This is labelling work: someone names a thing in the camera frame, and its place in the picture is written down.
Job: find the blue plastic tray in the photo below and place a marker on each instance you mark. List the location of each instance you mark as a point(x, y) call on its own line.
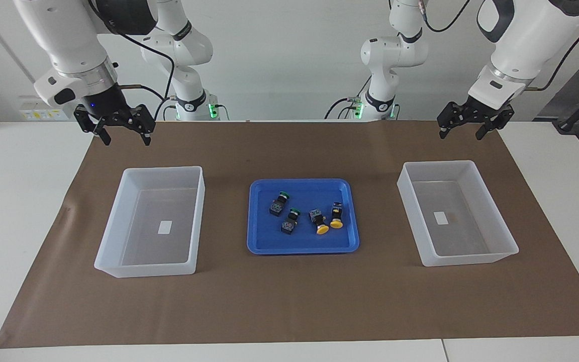
point(264, 236)

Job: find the green push button switch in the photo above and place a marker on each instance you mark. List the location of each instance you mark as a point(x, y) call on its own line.
point(277, 205)
point(289, 224)

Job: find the white paper label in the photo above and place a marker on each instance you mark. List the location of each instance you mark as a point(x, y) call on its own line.
point(440, 218)
point(165, 227)

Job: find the white wall socket box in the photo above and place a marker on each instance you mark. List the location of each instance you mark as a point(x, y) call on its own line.
point(30, 113)

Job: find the translucent white plastic box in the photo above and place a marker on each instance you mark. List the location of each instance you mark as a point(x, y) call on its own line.
point(143, 251)
point(465, 241)

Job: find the brown paper table mat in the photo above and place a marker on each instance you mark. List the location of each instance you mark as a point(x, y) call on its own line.
point(289, 301)

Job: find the yellow push button switch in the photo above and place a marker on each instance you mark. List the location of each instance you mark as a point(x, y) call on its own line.
point(318, 219)
point(336, 216)

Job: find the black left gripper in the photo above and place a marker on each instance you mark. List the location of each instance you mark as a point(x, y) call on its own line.
point(475, 113)

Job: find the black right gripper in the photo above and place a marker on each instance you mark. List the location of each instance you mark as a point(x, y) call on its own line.
point(111, 108)

